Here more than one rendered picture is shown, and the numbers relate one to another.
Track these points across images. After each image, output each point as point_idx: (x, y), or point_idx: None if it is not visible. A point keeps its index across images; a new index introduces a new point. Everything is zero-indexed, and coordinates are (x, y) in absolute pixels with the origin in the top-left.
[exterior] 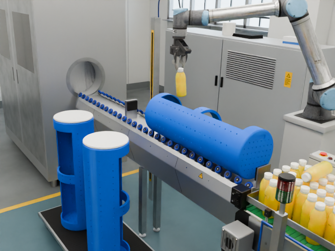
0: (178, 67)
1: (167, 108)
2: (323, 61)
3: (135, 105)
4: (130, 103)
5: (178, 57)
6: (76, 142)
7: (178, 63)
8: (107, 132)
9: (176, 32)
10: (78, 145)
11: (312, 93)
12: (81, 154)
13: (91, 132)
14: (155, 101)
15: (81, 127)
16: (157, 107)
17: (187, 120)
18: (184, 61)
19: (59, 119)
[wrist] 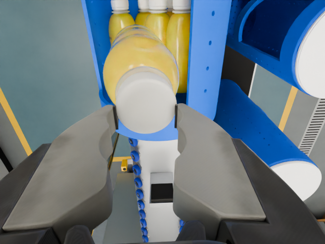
0: (181, 104)
1: (220, 22)
2: None
3: (155, 190)
4: (167, 194)
5: (217, 200)
6: (285, 138)
7: (181, 127)
8: (317, 83)
9: None
10: (278, 133)
11: None
12: (267, 124)
13: (259, 148)
14: (206, 107)
15: (290, 153)
16: (218, 72)
17: None
18: (72, 150)
19: (317, 180)
